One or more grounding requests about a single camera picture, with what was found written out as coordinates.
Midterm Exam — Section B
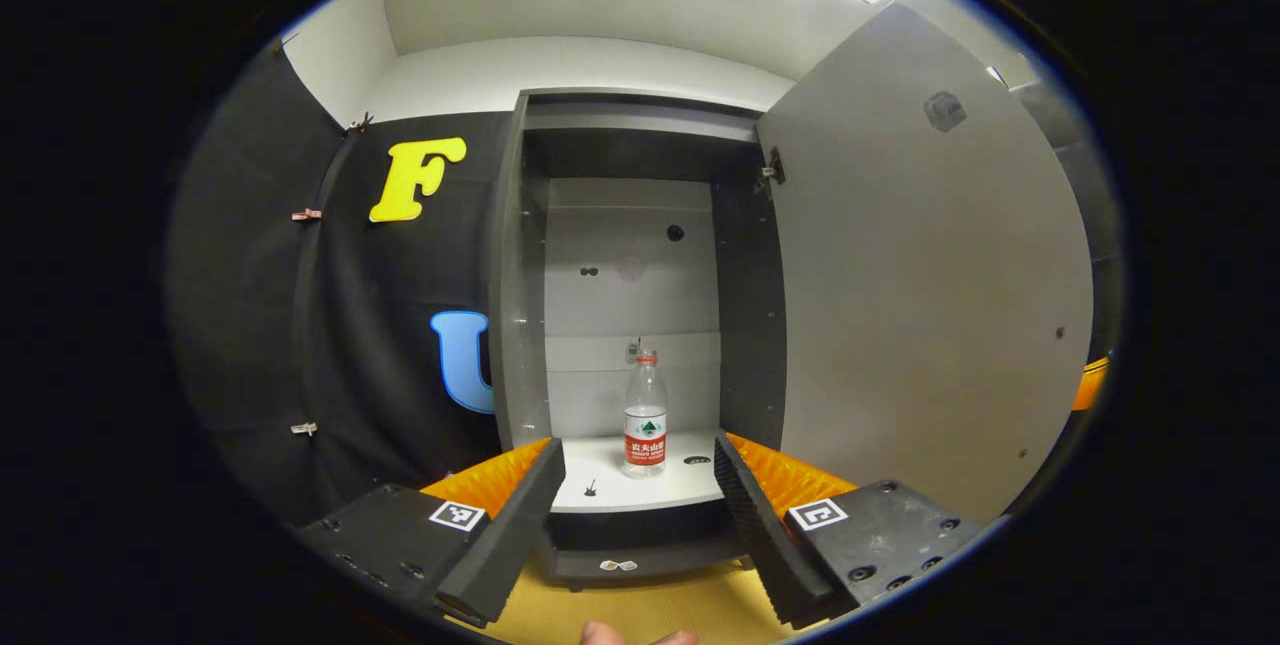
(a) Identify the beige cabinet door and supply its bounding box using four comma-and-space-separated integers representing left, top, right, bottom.
755, 3, 1096, 526

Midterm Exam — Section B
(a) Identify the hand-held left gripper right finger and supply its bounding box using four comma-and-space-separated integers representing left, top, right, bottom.
713, 431, 986, 631

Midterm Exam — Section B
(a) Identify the grey cabinet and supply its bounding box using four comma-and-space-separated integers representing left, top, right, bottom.
488, 88, 791, 591

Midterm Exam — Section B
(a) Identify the clear plastic water bottle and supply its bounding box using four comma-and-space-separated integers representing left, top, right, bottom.
623, 350, 669, 479

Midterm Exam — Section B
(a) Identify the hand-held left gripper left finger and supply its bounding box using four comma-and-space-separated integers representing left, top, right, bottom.
298, 437, 567, 628

